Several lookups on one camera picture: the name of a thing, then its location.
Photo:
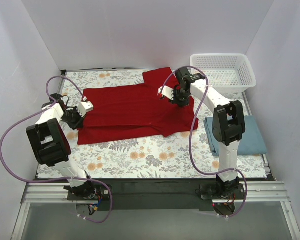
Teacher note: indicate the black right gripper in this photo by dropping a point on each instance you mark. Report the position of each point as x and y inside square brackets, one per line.
[180, 100]

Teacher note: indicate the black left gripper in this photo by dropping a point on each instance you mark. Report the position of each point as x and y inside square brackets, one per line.
[76, 122]

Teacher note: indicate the red t shirt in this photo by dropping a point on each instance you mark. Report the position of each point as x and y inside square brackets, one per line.
[135, 111]

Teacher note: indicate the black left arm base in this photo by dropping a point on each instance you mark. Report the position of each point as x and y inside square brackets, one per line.
[95, 193]

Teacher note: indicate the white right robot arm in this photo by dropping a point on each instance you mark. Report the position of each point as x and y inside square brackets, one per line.
[228, 127]

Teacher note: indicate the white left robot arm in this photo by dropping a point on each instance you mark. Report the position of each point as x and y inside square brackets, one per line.
[51, 147]

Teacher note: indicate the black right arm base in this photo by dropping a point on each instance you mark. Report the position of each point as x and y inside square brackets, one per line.
[214, 189]

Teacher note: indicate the white plastic basket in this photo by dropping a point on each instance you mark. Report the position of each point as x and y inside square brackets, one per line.
[226, 72]

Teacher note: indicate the floral patterned table mat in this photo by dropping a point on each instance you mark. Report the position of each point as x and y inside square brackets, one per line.
[181, 155]

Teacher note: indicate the folded blue t shirt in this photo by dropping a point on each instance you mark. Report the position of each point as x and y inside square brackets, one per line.
[252, 142]

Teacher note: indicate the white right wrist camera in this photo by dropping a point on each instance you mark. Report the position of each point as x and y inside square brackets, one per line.
[166, 92]

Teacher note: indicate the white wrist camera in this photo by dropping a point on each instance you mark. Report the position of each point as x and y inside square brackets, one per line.
[166, 92]
[85, 107]

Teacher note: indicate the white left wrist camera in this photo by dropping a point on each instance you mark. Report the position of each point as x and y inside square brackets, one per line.
[85, 107]

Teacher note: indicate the aluminium mounting rail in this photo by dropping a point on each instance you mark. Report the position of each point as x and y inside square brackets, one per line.
[257, 191]

